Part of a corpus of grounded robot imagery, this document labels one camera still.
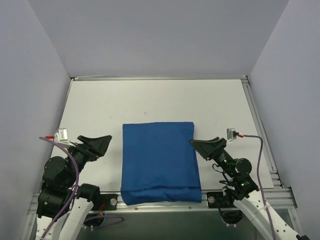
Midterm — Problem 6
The blue surgical wrap cloth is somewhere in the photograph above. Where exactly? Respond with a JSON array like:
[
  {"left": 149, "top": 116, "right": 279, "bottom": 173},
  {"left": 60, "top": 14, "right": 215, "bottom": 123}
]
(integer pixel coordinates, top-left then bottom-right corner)
[{"left": 120, "top": 122, "right": 202, "bottom": 206}]

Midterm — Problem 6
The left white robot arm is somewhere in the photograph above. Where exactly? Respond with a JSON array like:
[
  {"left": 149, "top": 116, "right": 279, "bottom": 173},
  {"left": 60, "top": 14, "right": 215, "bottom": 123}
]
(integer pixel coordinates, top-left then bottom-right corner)
[{"left": 35, "top": 135, "right": 112, "bottom": 240}]

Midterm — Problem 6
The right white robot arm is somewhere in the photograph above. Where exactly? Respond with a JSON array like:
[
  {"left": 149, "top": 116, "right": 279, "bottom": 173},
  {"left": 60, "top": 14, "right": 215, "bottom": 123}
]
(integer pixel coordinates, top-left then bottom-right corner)
[{"left": 189, "top": 137, "right": 308, "bottom": 240}]

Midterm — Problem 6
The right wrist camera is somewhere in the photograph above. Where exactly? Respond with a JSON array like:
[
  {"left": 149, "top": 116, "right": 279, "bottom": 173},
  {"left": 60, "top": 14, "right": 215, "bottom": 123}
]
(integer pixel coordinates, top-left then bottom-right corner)
[{"left": 226, "top": 128, "right": 238, "bottom": 142}]

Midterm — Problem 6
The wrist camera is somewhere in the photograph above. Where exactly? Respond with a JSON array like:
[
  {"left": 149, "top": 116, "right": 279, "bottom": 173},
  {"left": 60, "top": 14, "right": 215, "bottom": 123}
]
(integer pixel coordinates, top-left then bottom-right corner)
[
  {"left": 54, "top": 128, "right": 68, "bottom": 144},
  {"left": 226, "top": 128, "right": 238, "bottom": 142}
]

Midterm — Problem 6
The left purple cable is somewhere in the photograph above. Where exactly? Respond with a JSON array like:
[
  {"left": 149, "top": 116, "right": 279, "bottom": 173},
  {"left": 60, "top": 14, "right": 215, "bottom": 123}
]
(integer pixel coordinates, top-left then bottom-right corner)
[{"left": 38, "top": 135, "right": 125, "bottom": 240}]

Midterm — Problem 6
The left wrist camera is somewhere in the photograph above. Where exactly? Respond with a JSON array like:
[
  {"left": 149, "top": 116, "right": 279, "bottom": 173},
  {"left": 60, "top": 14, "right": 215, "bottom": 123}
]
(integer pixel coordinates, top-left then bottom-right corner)
[{"left": 54, "top": 128, "right": 68, "bottom": 144}]

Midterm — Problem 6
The aluminium right side rail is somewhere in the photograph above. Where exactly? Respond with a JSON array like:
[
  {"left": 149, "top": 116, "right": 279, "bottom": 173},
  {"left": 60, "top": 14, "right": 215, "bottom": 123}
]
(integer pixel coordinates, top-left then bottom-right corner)
[{"left": 241, "top": 76, "right": 285, "bottom": 189}]

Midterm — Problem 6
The aluminium rail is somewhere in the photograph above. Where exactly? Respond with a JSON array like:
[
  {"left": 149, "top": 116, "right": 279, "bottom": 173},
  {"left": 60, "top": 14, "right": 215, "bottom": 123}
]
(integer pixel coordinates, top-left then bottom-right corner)
[
  {"left": 241, "top": 76, "right": 285, "bottom": 189},
  {"left": 26, "top": 187, "right": 298, "bottom": 216}
]

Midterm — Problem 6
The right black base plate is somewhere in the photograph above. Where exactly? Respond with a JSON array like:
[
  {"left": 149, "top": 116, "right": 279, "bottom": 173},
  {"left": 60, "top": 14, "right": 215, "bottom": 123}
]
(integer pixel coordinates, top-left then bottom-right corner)
[{"left": 206, "top": 191, "right": 228, "bottom": 209}]

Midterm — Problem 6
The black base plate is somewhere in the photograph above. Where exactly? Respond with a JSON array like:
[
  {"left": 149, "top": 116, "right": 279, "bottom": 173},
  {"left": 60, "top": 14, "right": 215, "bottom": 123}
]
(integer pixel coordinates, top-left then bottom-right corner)
[
  {"left": 98, "top": 193, "right": 118, "bottom": 211},
  {"left": 206, "top": 191, "right": 228, "bottom": 209}
]

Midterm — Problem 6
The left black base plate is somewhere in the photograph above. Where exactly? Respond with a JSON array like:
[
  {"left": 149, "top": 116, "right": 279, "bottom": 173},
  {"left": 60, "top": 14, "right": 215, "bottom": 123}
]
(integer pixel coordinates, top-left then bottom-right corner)
[{"left": 98, "top": 193, "right": 118, "bottom": 211}]

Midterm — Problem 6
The aluminium front rail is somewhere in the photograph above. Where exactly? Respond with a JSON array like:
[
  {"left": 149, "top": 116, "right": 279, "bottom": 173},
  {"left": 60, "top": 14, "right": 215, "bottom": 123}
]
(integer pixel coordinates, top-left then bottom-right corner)
[{"left": 26, "top": 187, "right": 298, "bottom": 216}]

